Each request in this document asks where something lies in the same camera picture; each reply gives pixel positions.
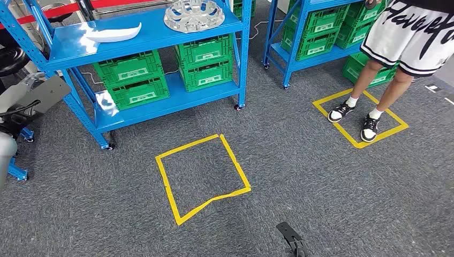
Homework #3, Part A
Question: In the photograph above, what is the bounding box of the white curved plastic part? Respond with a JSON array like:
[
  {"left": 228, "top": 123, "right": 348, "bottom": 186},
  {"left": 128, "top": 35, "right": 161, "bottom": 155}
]
[{"left": 85, "top": 22, "right": 142, "bottom": 44}]

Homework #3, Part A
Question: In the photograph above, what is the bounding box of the black stanchion post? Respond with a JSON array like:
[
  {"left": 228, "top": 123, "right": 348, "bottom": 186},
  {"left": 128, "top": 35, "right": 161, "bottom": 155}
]
[{"left": 76, "top": 0, "right": 96, "bottom": 21}]

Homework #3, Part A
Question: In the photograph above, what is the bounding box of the black round stanchion base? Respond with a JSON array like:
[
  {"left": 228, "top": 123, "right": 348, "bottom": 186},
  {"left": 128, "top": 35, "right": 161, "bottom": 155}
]
[{"left": 42, "top": 3, "right": 73, "bottom": 24}]

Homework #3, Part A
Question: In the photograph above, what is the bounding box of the black robot right foot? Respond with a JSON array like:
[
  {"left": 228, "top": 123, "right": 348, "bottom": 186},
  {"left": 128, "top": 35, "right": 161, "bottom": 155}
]
[{"left": 276, "top": 221, "right": 309, "bottom": 257}]

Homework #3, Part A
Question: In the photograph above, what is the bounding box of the grey plastic wheel hubcap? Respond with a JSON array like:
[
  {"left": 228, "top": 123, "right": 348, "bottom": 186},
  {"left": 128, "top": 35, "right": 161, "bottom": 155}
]
[{"left": 163, "top": 0, "right": 226, "bottom": 34}]

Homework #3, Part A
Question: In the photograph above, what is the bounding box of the blue metal shelf rack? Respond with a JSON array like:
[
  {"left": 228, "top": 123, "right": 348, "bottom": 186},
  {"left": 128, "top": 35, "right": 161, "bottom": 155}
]
[
  {"left": 0, "top": 0, "right": 253, "bottom": 152},
  {"left": 262, "top": 0, "right": 391, "bottom": 89}
]

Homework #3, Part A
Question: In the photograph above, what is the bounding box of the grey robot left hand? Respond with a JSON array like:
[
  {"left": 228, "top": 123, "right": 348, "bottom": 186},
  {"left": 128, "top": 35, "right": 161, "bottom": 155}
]
[{"left": 0, "top": 72, "right": 47, "bottom": 114}]

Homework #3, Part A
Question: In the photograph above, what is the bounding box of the black and white sneaker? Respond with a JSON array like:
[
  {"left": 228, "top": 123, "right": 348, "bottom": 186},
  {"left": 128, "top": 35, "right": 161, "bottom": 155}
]
[
  {"left": 327, "top": 101, "right": 356, "bottom": 124},
  {"left": 360, "top": 114, "right": 381, "bottom": 143}
]

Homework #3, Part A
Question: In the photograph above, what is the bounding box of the blue rack base frame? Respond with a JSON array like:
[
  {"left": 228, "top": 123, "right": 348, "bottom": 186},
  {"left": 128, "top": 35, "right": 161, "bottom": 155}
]
[{"left": 7, "top": 127, "right": 35, "bottom": 182}]

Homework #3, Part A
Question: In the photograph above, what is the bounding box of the person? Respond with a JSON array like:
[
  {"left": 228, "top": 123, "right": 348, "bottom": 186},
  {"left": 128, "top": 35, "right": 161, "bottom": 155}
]
[{"left": 327, "top": 0, "right": 454, "bottom": 143}]

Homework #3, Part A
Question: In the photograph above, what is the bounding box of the black ribbed round base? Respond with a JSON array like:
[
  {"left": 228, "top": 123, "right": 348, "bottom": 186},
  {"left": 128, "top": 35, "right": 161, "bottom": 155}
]
[{"left": 0, "top": 46, "right": 31, "bottom": 78}]

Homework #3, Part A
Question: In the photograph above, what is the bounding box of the black wrist mount plate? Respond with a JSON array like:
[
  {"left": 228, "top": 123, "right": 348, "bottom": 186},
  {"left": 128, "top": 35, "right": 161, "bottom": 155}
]
[{"left": 16, "top": 75, "right": 72, "bottom": 116}]

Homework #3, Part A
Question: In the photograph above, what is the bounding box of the white floor cable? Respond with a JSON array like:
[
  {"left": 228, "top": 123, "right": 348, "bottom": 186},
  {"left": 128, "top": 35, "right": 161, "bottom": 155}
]
[{"left": 236, "top": 19, "right": 284, "bottom": 40}]

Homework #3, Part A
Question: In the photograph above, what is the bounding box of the red barrier belt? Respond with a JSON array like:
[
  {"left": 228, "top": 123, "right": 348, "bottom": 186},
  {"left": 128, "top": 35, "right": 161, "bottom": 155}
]
[{"left": 0, "top": 0, "right": 153, "bottom": 31}]

